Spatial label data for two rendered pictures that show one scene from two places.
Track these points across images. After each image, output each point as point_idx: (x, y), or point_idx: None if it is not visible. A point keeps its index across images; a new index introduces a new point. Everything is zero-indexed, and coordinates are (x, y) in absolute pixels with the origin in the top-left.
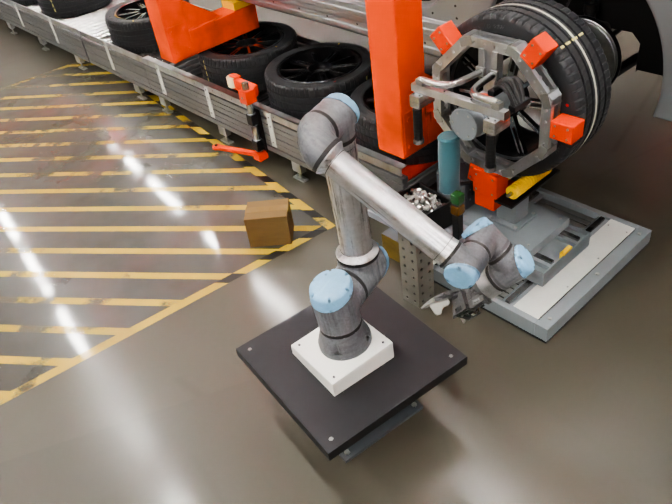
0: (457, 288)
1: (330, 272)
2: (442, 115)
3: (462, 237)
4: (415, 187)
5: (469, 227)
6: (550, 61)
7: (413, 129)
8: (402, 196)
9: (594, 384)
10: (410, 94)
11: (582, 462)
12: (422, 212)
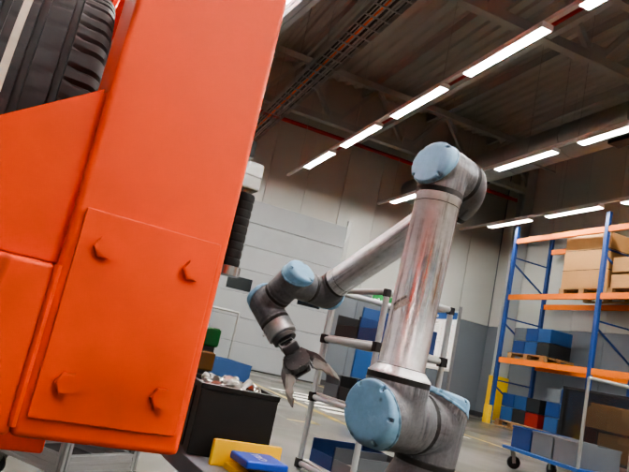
0: (304, 348)
1: (440, 389)
2: None
3: (313, 281)
4: (213, 395)
5: (304, 272)
6: None
7: (242, 243)
8: (251, 408)
9: None
10: (261, 165)
11: None
12: (358, 250)
